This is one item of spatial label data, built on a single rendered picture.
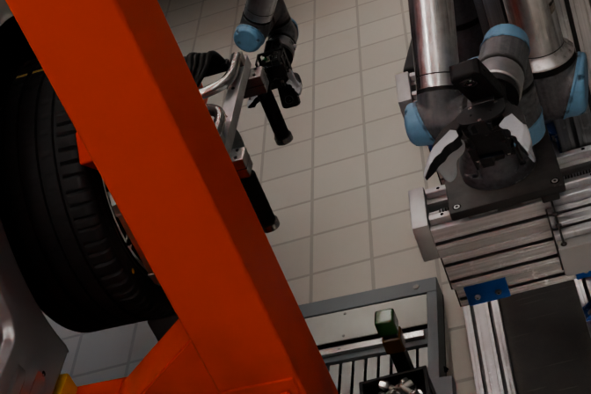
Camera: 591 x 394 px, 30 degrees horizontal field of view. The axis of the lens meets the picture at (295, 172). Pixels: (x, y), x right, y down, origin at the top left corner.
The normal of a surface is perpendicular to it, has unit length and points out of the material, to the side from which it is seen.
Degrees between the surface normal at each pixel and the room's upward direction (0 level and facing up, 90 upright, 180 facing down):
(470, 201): 0
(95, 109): 90
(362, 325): 0
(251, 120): 0
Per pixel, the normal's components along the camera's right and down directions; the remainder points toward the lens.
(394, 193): -0.33, -0.78
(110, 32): -0.08, 0.58
